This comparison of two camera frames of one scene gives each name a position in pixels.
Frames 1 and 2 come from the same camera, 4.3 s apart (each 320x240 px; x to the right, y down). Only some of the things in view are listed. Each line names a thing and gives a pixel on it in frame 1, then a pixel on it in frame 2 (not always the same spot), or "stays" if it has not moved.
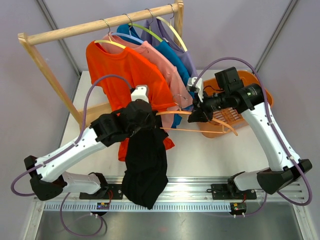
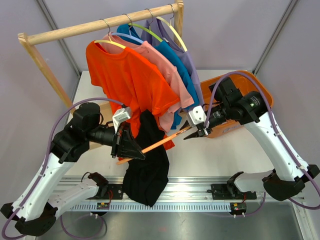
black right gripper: [201, 113] to [204, 132]
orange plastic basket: [228, 121] stays
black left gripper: [150, 124] to [124, 145]
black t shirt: [145, 176] stays
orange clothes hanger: [225, 129] to [156, 144]
